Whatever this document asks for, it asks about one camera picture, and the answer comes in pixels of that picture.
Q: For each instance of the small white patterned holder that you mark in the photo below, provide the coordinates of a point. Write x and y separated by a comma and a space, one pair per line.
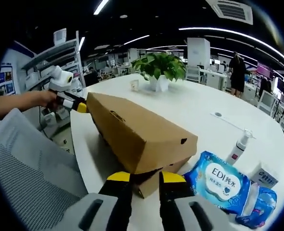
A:
134, 85

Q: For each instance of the person's left hand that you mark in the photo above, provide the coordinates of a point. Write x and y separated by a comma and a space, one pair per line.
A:
48, 98

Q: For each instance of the white pump bottle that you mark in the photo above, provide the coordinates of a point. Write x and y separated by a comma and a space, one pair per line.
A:
238, 151

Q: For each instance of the pink screen monitor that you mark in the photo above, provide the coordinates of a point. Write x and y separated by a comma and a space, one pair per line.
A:
265, 71

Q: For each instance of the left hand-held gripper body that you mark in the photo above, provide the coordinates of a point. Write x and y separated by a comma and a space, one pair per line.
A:
60, 78

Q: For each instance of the blue clear soft pack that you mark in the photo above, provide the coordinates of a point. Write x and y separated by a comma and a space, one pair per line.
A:
264, 207

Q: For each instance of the blue white wipes soft pack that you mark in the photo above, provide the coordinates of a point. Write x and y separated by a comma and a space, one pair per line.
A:
218, 183

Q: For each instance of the grey metal shelf rack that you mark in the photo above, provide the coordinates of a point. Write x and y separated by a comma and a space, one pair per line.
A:
50, 54

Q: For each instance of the ceiling light strips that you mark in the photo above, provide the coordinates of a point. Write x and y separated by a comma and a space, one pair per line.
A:
101, 6

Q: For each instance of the blue white wall poster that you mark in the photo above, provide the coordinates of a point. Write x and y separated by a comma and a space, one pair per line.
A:
6, 79

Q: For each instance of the small white box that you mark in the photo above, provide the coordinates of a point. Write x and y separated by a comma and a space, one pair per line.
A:
265, 179

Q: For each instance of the brown cardboard shoe box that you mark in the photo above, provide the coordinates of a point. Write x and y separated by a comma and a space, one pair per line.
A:
132, 134

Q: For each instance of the ceiling air conditioner vent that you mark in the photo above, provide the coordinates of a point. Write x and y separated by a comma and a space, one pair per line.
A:
233, 10

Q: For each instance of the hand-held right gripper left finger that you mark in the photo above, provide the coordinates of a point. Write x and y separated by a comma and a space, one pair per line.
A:
119, 199

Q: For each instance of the grey mesh office chair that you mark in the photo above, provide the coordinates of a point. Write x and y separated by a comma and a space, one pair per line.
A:
31, 173

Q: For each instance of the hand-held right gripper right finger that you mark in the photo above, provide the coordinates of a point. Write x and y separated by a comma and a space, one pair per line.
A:
173, 199

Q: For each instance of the green potted plant white pot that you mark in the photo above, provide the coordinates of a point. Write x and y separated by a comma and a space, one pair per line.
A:
159, 67

